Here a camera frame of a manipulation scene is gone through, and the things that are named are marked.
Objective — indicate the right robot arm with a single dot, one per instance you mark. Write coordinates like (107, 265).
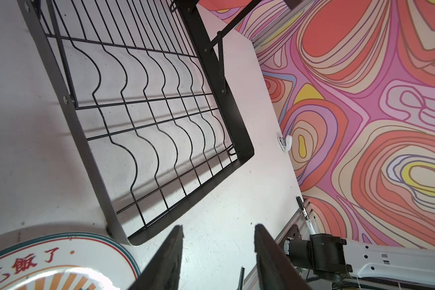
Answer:
(336, 260)

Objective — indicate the metal rod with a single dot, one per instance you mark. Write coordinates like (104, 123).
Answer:
(241, 279)

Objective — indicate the small white table clip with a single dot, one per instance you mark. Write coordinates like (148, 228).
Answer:
(285, 143)

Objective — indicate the orange sunburst plate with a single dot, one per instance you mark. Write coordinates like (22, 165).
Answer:
(68, 261)

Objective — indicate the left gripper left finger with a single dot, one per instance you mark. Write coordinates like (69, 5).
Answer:
(163, 271)

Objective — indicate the black marker pen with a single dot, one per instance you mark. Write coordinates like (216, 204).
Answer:
(305, 216)

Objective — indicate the black wire dish rack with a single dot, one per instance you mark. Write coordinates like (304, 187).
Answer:
(143, 91)

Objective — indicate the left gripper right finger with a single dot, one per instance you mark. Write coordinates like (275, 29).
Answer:
(274, 269)

